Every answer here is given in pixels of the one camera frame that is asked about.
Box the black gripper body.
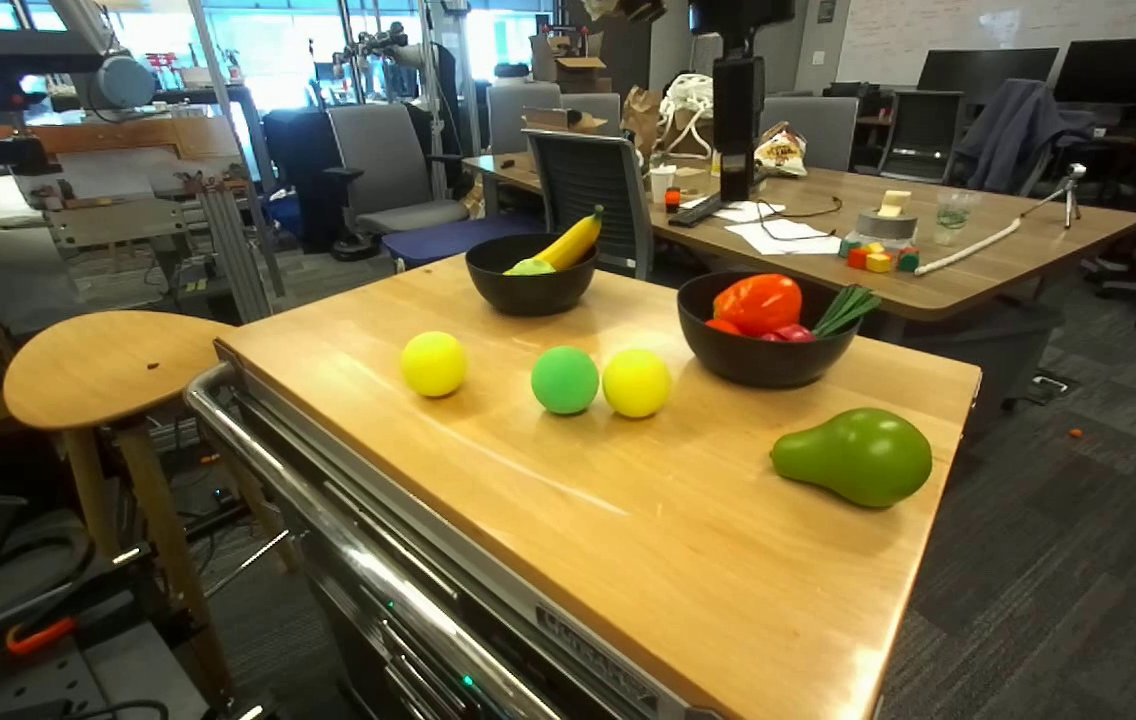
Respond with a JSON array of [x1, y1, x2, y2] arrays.
[[713, 51, 766, 200]]

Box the red orange bell pepper toy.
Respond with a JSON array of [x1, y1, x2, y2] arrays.
[[713, 272, 806, 336]]

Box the yellow banana toy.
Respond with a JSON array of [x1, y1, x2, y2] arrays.
[[514, 209, 605, 276]]

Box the yellow ball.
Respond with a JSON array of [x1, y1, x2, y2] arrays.
[[605, 346, 673, 418], [399, 330, 468, 400]]

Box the green foam ball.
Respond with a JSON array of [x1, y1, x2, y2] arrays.
[[531, 346, 602, 415]]

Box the green pear toy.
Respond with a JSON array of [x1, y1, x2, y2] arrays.
[[770, 409, 934, 512]]

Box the red radish toy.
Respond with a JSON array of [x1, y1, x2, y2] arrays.
[[777, 282, 881, 343]]

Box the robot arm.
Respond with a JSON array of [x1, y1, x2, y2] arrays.
[[685, 0, 797, 200]]

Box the white paper sheet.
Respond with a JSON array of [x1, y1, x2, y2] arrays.
[[733, 218, 841, 256]]

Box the grey office chair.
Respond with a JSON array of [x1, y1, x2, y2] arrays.
[[527, 128, 658, 276]]

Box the coloured toy blocks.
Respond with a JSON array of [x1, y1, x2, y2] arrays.
[[841, 243, 919, 276]]

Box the left wooden desk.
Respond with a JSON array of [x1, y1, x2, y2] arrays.
[[468, 152, 1136, 322]]

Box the clear plastic container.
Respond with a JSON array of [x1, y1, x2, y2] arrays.
[[936, 193, 973, 228]]

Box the far black bowl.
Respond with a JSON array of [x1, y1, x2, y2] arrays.
[[675, 272, 856, 388]]

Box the black bowl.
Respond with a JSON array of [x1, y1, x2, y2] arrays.
[[465, 235, 595, 316], [675, 272, 856, 388]]

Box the near black bowl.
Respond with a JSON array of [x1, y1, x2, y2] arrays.
[[465, 235, 595, 316]]

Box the round wooden stool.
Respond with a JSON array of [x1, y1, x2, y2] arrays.
[[5, 310, 231, 700]]

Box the steel cart handle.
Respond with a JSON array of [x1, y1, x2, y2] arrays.
[[188, 365, 561, 720]]

